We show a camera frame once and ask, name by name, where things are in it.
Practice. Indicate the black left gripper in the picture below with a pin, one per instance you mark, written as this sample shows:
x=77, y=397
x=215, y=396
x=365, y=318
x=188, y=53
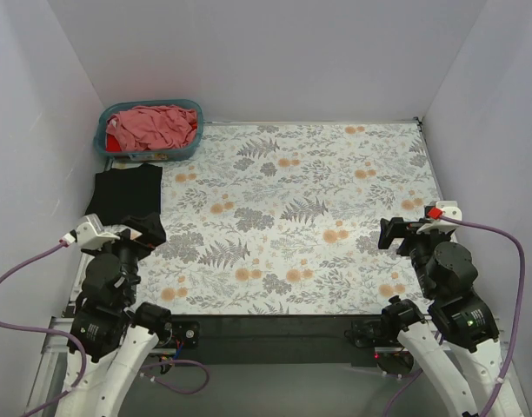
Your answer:
x=141, y=234

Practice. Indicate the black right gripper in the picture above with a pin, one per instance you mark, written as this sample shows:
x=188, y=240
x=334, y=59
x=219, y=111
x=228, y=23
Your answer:
x=407, y=234

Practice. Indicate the pink t shirt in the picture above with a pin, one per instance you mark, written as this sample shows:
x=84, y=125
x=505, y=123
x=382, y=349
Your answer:
x=147, y=128

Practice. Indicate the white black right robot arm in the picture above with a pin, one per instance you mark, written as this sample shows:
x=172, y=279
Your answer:
x=457, y=343

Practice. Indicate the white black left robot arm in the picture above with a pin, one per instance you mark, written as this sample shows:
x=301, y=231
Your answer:
x=111, y=334

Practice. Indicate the folded black t shirt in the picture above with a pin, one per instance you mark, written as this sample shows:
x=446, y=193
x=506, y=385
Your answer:
x=119, y=193

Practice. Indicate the teal plastic laundry basket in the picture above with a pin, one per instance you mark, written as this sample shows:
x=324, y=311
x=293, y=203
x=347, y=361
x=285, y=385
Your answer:
x=154, y=155

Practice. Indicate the red t shirt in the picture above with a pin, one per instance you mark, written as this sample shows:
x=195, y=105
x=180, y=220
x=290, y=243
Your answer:
x=112, y=145

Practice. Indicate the floral patterned table mat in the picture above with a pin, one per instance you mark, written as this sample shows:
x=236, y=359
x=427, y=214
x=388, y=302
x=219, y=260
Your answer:
x=285, y=219

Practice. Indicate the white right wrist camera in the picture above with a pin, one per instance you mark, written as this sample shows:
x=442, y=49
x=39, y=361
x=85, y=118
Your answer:
x=441, y=216

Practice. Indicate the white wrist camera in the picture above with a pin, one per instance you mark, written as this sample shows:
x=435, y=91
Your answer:
x=89, y=234
x=441, y=216

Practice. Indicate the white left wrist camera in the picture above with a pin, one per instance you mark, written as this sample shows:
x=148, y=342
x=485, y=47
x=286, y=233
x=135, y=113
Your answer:
x=89, y=234

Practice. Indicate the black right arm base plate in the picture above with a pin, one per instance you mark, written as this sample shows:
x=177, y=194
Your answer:
x=365, y=334

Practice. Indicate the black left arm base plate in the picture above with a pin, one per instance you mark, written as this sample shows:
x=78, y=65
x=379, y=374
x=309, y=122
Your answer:
x=180, y=334

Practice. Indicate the aluminium frame rail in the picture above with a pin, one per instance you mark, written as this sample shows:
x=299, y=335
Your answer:
x=51, y=370

